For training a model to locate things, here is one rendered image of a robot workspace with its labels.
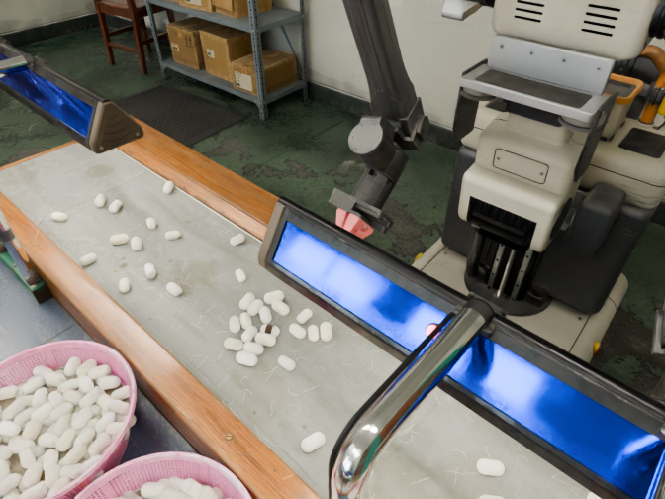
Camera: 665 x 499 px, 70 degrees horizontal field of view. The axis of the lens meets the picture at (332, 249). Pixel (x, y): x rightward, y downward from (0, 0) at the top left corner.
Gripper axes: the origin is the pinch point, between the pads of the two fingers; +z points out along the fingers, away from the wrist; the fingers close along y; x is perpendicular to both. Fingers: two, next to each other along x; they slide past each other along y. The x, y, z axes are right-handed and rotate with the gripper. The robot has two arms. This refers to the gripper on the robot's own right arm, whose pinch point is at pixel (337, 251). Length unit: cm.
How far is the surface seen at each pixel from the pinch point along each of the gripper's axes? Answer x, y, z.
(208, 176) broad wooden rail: 12, -49, 0
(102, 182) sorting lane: 3, -70, 14
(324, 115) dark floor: 175, -161, -74
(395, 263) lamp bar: -31.6, 23.8, -1.4
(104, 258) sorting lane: -6, -43, 25
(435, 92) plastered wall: 164, -91, -106
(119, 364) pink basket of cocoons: -14.8, -15.7, 33.0
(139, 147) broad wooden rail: 10, -75, 2
